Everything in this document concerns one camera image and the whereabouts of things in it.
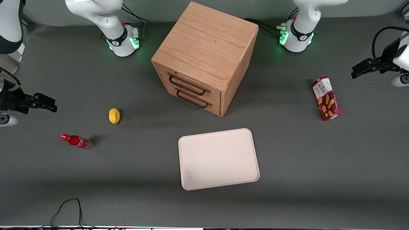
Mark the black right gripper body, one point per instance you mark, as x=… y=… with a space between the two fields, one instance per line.
x=11 y=97

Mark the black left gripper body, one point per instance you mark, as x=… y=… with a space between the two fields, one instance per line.
x=386 y=55

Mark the red cookie box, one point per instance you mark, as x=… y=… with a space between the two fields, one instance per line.
x=326 y=99

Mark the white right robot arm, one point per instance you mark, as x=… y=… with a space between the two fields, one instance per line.
x=108 y=19

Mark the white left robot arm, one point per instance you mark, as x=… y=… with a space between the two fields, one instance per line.
x=300 y=35

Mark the white rectangular tray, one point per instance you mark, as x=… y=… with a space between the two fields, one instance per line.
x=217 y=159

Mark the red cola bottle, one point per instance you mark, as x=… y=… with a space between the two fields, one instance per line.
x=76 y=141

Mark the yellow lemon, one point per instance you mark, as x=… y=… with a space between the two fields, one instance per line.
x=114 y=116

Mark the wooden drawer front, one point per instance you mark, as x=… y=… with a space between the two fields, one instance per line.
x=214 y=108
x=211 y=95

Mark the wooden drawer cabinet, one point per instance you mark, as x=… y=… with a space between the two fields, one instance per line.
x=207 y=41

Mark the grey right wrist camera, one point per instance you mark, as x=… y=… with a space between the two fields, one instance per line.
x=8 y=120

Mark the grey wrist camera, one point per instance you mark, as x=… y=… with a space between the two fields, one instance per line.
x=401 y=80
x=8 y=120

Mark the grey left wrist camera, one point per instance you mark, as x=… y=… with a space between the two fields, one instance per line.
x=401 y=80

